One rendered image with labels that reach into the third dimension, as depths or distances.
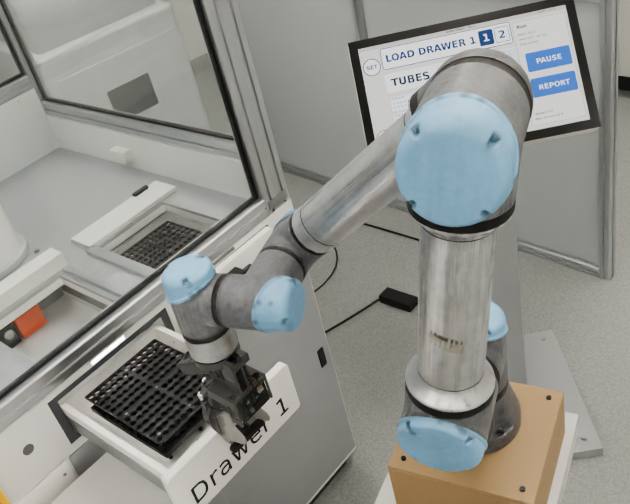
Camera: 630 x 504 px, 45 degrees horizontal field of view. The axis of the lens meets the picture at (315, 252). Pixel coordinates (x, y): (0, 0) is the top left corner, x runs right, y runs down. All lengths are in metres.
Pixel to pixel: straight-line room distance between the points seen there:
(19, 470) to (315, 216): 0.77
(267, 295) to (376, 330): 1.79
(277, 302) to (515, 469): 0.46
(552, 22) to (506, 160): 1.16
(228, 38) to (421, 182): 0.88
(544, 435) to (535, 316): 1.51
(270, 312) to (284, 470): 1.12
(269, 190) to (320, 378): 0.59
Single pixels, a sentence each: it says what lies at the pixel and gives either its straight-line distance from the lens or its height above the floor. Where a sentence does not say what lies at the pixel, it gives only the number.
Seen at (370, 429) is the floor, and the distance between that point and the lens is 2.45.
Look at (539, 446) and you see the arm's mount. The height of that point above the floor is 0.86.
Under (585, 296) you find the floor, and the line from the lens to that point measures 2.83.
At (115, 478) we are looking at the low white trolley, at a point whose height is 0.76.
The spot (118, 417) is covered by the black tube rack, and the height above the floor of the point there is 0.90.
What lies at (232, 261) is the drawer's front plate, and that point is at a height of 0.92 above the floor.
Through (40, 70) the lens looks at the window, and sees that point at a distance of 1.34.
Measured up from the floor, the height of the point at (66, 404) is 0.89.
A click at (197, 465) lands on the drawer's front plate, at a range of 1.28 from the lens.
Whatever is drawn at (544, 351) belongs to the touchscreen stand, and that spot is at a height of 0.03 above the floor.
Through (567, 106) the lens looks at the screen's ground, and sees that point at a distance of 1.82.
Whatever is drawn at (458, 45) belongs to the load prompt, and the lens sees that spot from 1.83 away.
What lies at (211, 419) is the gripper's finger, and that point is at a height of 0.98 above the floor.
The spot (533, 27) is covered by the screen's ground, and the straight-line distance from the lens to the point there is 1.86.
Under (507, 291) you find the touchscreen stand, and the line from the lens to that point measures 2.16.
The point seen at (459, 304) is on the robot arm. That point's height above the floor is 1.26.
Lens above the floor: 1.83
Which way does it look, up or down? 35 degrees down
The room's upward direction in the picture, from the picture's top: 15 degrees counter-clockwise
